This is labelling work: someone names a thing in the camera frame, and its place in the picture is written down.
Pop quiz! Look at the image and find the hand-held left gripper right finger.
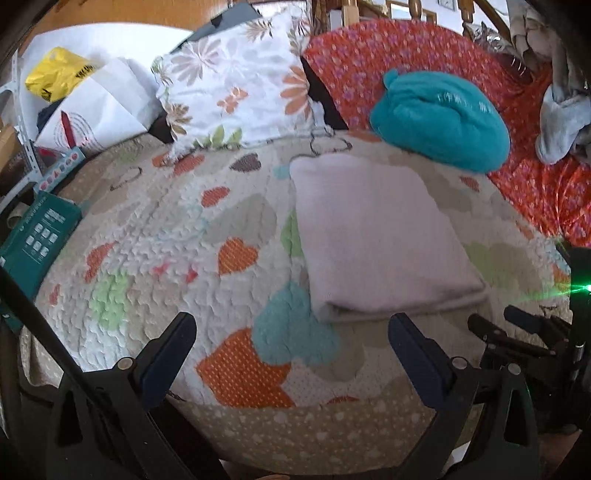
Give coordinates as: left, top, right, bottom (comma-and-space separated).
388, 312, 541, 480

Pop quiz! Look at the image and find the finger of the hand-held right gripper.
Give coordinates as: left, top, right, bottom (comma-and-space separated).
503, 305, 570, 340
467, 314, 525, 354

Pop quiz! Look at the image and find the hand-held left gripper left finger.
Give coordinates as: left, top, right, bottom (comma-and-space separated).
46, 311, 218, 480

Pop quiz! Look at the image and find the pale pink cloth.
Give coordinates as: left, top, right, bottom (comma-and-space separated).
289, 154, 491, 324

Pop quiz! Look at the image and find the red floral blanket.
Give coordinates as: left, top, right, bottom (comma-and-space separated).
301, 18, 591, 251

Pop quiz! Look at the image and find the heart print quilt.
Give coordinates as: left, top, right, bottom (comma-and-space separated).
18, 131, 573, 476

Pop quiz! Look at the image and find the green cardboard box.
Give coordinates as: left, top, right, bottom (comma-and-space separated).
0, 190, 83, 302

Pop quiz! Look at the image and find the light grey cloth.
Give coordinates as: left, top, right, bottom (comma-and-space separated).
536, 76, 591, 167

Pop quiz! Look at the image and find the teal towel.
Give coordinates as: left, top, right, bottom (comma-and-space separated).
369, 70, 511, 175

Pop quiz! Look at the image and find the colourful flat box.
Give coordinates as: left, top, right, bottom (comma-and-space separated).
34, 147, 87, 193

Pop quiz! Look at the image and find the white plastic bag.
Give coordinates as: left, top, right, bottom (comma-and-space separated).
34, 56, 162, 156

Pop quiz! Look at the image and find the white metal shelf rack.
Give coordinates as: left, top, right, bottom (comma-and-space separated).
0, 55, 48, 214

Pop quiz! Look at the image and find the floral print pillow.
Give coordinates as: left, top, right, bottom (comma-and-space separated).
151, 9, 325, 163

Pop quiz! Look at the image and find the beige cloth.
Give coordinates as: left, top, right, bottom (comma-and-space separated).
507, 0, 561, 63

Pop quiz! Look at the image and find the yellow plastic bag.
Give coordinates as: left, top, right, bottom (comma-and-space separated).
25, 46, 99, 103

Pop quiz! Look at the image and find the wooden headboard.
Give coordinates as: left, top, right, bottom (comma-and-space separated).
310, 0, 514, 44

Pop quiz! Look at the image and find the black strap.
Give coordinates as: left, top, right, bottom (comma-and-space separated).
0, 265, 155, 467

